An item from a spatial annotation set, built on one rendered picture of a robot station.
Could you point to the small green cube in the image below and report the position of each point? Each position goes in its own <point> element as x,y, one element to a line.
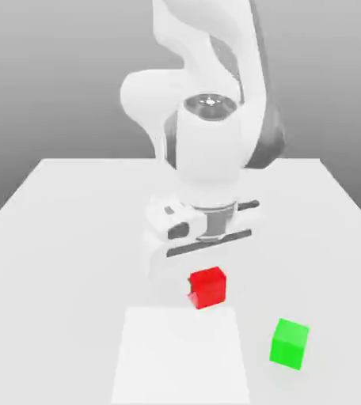
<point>289,343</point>

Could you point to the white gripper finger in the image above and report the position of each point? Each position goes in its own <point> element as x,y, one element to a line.
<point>192,292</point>

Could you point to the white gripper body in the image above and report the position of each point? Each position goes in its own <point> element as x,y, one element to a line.
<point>205,243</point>

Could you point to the small red cube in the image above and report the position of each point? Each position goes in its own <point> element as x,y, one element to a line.
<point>210,288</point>

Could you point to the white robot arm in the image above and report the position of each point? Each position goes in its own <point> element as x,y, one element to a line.
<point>209,152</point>

